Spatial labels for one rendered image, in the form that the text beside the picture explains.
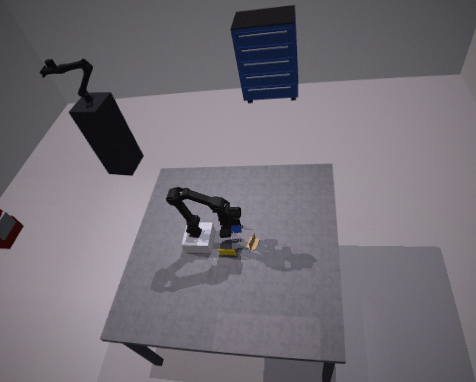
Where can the tan notched board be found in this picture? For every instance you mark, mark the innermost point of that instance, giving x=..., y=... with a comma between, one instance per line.
x=253, y=242

